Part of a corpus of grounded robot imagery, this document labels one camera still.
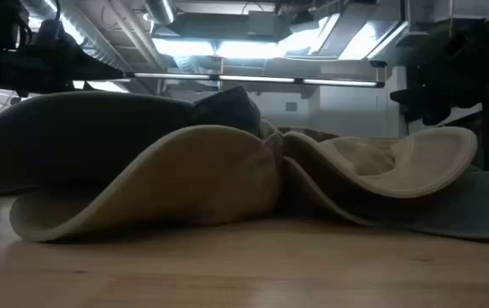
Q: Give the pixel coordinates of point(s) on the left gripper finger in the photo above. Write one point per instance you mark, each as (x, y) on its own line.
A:
(105, 72)

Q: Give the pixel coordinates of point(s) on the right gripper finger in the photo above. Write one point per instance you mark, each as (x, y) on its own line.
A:
(424, 107)

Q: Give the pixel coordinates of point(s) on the tan baseball cap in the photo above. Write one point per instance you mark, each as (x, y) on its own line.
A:
(184, 184)
(78, 141)
(432, 167)

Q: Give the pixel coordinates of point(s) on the long ceiling light bar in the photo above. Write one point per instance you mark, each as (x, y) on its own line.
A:
(253, 79)

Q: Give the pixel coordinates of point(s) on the silver ventilation duct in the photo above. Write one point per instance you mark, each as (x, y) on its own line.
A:
(161, 10)
(95, 43)

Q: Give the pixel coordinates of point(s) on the grey wall vent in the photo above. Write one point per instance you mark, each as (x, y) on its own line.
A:
(291, 107)

